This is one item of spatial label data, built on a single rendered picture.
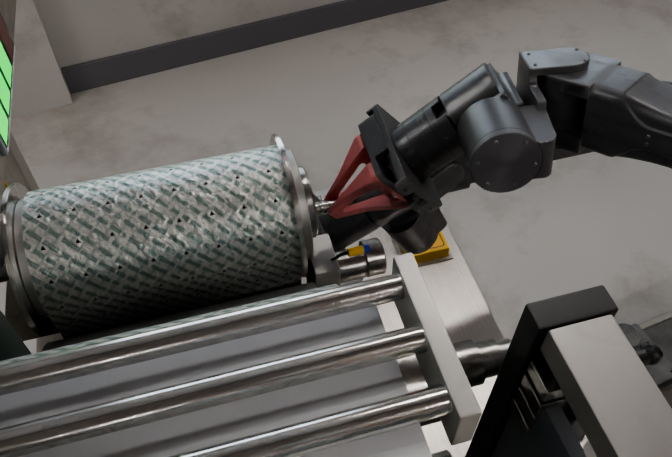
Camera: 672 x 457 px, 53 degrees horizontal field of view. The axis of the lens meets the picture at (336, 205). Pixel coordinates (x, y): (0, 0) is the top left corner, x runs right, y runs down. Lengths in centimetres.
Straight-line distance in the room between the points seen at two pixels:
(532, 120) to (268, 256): 27
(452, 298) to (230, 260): 49
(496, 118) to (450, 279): 55
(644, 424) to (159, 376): 25
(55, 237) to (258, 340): 30
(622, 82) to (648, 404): 30
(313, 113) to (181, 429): 236
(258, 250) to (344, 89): 218
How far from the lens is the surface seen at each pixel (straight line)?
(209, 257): 62
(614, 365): 39
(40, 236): 63
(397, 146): 61
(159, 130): 268
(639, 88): 60
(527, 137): 53
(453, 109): 60
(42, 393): 39
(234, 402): 36
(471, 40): 311
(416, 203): 63
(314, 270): 68
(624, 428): 38
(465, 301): 104
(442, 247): 107
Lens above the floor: 176
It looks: 49 degrees down
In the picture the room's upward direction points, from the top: straight up
